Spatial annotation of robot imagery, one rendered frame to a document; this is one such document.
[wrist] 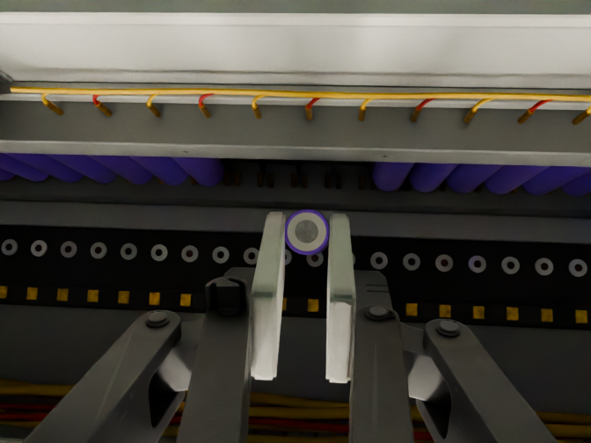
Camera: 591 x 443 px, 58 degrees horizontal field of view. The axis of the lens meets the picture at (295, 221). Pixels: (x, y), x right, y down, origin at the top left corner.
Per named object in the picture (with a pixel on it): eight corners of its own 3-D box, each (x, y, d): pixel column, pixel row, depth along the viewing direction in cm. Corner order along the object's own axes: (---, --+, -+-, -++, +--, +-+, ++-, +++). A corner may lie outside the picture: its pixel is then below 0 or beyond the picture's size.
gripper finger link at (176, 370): (245, 398, 14) (134, 395, 14) (261, 304, 19) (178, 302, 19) (244, 351, 14) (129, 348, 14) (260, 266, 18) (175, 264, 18)
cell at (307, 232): (336, 231, 27) (339, 223, 21) (317, 262, 27) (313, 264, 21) (306, 212, 27) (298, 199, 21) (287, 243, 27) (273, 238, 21)
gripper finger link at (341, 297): (330, 295, 15) (356, 297, 15) (330, 212, 22) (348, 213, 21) (325, 384, 16) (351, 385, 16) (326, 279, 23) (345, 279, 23)
